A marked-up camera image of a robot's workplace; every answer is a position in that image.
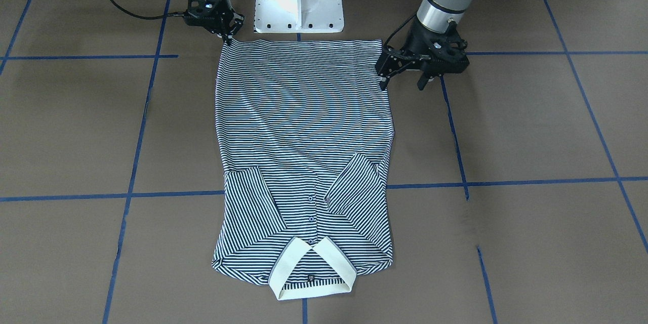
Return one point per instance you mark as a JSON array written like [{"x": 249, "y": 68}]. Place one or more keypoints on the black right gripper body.
[{"x": 227, "y": 26}]

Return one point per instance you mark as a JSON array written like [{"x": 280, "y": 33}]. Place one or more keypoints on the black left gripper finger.
[
  {"x": 384, "y": 82},
  {"x": 423, "y": 81}
]

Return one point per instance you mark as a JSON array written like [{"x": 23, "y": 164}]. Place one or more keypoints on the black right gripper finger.
[{"x": 228, "y": 37}]

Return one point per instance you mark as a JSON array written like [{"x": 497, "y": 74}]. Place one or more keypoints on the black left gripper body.
[{"x": 418, "y": 39}]

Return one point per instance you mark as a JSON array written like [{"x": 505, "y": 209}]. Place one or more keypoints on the blue white striped polo shirt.
[{"x": 305, "y": 136}]

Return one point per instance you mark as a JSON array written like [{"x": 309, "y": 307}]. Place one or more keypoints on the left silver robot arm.
[{"x": 435, "y": 14}]

